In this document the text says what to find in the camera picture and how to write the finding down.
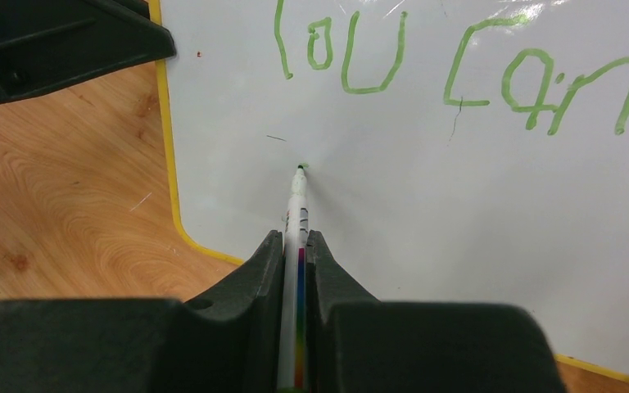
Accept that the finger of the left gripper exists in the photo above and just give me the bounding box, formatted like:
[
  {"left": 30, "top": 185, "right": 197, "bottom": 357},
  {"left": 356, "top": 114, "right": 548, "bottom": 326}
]
[{"left": 0, "top": 0, "right": 176, "bottom": 104}]

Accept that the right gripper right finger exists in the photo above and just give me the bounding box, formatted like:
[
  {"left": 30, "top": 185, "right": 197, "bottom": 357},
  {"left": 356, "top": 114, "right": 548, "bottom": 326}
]
[{"left": 306, "top": 231, "right": 566, "bottom": 392}]

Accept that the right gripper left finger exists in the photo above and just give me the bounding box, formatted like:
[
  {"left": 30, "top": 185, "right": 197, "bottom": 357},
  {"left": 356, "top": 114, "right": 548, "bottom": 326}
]
[{"left": 0, "top": 231, "right": 283, "bottom": 392}]

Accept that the white green marker pen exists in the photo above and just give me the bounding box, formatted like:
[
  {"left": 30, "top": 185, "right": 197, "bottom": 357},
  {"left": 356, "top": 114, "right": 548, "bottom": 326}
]
[{"left": 276, "top": 165, "right": 310, "bottom": 392}]

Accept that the yellow-framed whiteboard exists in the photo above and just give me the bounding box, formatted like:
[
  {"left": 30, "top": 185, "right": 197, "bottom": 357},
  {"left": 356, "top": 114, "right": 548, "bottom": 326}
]
[{"left": 149, "top": 1, "right": 629, "bottom": 377}]

